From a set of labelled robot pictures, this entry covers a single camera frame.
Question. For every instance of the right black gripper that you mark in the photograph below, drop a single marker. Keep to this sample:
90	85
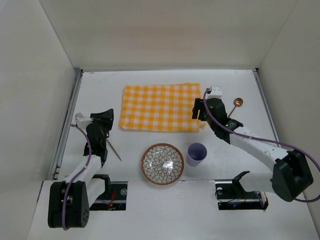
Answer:
199	109

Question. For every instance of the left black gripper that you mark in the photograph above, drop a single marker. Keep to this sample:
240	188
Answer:
104	119

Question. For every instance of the yellow checkered cloth napkin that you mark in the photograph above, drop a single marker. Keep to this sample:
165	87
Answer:
160	108

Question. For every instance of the copper spoon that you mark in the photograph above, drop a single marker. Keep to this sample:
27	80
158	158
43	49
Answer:
238	102

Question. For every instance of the lavender plastic cup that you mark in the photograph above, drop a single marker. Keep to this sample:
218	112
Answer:
196	153

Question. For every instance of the floral patterned ceramic plate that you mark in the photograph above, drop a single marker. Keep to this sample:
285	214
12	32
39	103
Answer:
162	164

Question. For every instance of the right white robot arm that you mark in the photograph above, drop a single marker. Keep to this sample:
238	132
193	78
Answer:
290	172

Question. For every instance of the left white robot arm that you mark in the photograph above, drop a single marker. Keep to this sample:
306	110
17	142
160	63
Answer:
70	199

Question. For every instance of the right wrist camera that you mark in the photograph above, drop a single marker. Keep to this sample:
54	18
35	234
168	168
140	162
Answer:
214	92

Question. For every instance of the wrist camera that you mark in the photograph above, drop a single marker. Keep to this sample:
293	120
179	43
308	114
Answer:
214	92
81	121

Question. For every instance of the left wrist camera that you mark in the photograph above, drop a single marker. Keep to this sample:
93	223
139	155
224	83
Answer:
81	121

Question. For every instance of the right aluminium table rail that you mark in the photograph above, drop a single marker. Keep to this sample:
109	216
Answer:
265	104

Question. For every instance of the aluminium table rail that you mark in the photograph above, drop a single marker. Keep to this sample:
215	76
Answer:
58	156
265	104

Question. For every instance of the left aluminium table rail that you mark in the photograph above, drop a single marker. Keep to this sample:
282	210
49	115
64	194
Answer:
58	156

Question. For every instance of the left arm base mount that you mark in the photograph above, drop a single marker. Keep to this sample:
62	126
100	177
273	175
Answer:
114	197

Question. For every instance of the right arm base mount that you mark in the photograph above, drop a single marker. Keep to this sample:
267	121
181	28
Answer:
231	197

